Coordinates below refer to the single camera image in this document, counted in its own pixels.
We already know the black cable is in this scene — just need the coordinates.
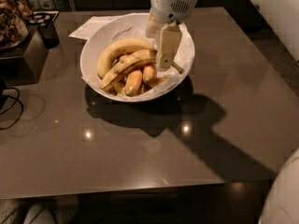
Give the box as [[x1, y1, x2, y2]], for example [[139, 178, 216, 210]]
[[0, 86, 25, 131]]

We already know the orange small banana right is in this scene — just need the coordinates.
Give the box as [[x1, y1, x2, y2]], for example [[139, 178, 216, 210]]
[[143, 64, 157, 84]]

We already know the black cup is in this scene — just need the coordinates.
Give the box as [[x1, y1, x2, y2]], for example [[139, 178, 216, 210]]
[[29, 15, 60, 49]]

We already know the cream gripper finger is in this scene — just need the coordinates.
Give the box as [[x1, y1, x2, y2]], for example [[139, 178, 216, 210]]
[[156, 22, 182, 71], [146, 12, 164, 38]]

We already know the orange small banana left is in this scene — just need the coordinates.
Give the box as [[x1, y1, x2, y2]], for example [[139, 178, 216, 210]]
[[124, 69, 143, 96]]

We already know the spotted yellow banana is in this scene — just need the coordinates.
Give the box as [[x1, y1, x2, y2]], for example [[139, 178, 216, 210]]
[[100, 49, 157, 91]]

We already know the dark wooden box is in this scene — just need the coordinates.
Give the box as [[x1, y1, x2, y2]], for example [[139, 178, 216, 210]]
[[0, 26, 49, 86]]

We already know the glass jar with snacks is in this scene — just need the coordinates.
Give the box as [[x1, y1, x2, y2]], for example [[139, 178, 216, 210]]
[[0, 0, 29, 50]]

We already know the orange small banana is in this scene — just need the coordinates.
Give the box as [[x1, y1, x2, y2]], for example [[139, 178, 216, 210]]
[[124, 69, 143, 96], [143, 64, 157, 84]]

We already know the white paper sheet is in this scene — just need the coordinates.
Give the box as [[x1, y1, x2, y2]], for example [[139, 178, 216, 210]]
[[69, 16, 119, 40]]

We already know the white paper bowl liner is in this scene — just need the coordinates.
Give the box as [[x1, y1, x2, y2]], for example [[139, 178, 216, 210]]
[[81, 14, 194, 102]]

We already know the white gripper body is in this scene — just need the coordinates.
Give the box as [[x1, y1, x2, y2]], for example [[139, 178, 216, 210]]
[[150, 0, 197, 23]]

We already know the upper yellow banana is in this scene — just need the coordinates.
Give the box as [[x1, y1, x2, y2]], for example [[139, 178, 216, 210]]
[[97, 38, 154, 78]]

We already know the white bowl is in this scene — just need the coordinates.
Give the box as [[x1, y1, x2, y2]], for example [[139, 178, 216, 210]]
[[79, 12, 196, 104]]

